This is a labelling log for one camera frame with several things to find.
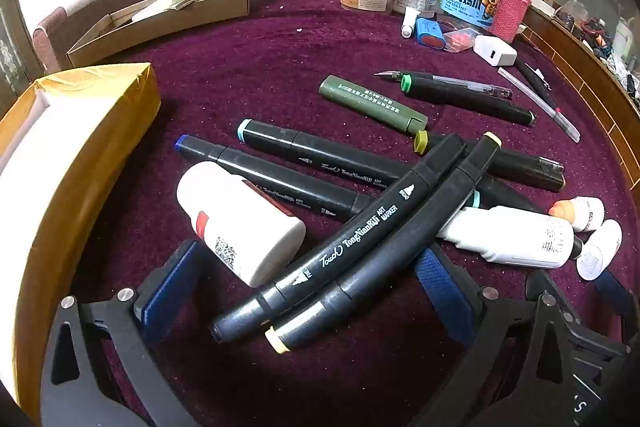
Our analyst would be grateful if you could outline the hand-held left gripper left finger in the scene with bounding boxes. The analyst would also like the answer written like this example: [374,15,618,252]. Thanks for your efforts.
[40,238,202,427]

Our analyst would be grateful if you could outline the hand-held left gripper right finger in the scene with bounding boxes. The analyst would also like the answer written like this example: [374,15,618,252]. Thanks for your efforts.
[414,248,576,427]

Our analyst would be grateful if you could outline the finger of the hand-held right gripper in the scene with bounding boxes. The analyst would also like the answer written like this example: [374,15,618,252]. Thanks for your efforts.
[565,269,633,353]

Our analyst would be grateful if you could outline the black marker cream cap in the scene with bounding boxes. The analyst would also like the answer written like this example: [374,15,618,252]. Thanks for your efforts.
[264,132,502,354]

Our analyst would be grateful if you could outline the white bottle black cap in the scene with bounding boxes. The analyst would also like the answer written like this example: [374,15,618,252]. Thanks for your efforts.
[436,205,585,270]

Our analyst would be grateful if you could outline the white bottle red label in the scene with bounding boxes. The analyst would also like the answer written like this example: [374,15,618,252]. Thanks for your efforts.
[176,161,307,288]

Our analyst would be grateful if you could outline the black marker grey cap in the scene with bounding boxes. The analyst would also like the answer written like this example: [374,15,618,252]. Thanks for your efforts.
[209,133,467,345]

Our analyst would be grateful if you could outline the black marker pink cap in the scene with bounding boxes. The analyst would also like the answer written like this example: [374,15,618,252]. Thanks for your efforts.
[477,174,577,224]

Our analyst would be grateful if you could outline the yellow taped cardboard box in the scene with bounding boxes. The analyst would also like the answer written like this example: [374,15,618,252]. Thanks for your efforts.
[0,63,162,423]

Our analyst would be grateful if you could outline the black marker olive cap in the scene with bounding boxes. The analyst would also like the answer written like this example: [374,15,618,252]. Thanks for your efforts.
[414,129,567,194]

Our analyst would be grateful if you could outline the black marker blue cap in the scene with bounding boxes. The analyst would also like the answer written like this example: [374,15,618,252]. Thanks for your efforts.
[174,134,373,223]

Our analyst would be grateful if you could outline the black marker light-blue cap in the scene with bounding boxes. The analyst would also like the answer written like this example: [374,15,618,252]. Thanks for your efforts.
[236,118,483,210]

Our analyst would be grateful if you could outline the small white bottle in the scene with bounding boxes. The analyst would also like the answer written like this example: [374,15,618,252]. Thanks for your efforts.
[570,195,606,233]
[576,219,623,281]

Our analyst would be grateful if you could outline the black pen ribbed grip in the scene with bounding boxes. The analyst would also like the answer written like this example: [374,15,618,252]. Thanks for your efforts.
[465,142,566,175]

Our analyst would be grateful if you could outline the black marker green cap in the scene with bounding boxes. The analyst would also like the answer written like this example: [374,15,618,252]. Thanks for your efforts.
[400,74,537,126]

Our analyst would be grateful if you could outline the white clear pen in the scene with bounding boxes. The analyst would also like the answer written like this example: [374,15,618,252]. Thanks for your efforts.
[497,67,582,142]

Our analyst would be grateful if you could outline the clear gel pen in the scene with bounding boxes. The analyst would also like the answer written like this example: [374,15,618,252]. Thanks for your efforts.
[375,71,514,102]

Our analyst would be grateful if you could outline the brown wooden cabinet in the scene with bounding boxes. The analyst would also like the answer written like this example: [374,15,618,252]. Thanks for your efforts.
[520,4,640,158]

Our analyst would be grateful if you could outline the white charger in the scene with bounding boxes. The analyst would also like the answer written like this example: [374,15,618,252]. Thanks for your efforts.
[472,35,518,68]

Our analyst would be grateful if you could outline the small red packet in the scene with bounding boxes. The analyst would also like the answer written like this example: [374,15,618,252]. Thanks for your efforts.
[442,29,477,54]

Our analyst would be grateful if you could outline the open flat cardboard box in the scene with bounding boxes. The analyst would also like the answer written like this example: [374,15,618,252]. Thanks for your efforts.
[67,0,250,68]

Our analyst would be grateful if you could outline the blue sharpener block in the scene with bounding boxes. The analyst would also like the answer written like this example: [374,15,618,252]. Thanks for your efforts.
[414,18,445,52]

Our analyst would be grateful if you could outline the small white tube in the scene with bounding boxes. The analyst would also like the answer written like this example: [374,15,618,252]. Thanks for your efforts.
[401,7,419,38]

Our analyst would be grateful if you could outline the maroon armchair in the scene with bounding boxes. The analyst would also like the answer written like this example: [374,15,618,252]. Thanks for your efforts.
[32,0,158,74]

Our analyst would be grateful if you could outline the glass-door cabinet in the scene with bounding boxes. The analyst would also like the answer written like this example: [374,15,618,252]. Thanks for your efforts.
[0,0,43,108]

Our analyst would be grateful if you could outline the black pen red ring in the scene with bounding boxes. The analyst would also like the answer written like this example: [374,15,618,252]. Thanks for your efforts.
[515,57,557,110]

